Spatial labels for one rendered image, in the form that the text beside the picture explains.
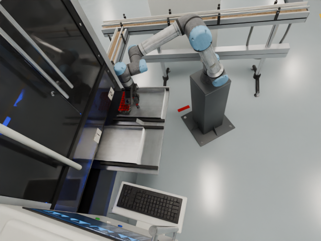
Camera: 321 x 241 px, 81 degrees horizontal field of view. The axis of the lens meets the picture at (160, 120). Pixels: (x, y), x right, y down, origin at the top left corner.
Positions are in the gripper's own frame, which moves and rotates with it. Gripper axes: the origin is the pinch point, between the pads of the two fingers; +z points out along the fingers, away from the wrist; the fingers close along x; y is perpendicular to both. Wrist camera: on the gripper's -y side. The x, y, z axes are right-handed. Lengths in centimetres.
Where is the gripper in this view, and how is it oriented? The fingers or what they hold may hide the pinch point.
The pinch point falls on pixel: (135, 103)
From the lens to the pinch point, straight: 140.8
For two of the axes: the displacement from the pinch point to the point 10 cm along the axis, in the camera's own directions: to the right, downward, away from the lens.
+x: -9.7, -0.4, 2.2
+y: 1.4, -8.7, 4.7
